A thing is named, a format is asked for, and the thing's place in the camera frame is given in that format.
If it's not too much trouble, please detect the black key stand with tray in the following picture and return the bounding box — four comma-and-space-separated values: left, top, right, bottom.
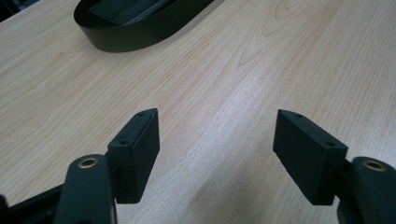
73, 0, 216, 53

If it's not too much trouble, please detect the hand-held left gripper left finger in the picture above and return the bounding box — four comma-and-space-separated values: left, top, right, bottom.
106, 107, 161, 204

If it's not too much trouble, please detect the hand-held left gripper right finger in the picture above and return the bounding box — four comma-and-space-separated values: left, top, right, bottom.
273, 108, 349, 206

